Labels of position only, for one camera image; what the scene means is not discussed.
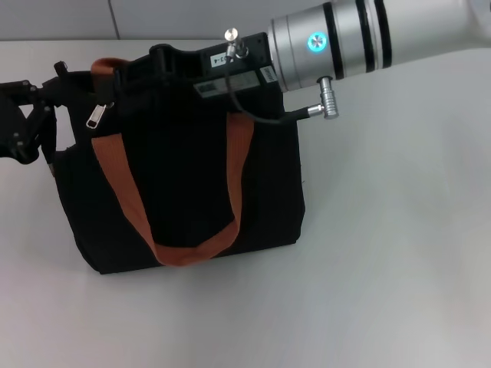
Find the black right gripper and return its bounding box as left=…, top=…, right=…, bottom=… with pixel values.
left=114, top=32, right=284, bottom=116

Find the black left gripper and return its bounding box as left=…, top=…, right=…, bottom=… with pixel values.
left=0, top=71, right=77, bottom=178

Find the silver zipper pull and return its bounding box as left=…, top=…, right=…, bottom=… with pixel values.
left=84, top=101, right=115, bottom=130

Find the black bag with orange handles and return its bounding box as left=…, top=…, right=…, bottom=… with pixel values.
left=52, top=57, right=307, bottom=275

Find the right gripper cable with connectors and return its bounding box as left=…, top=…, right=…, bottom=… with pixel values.
left=223, top=27, right=343, bottom=124

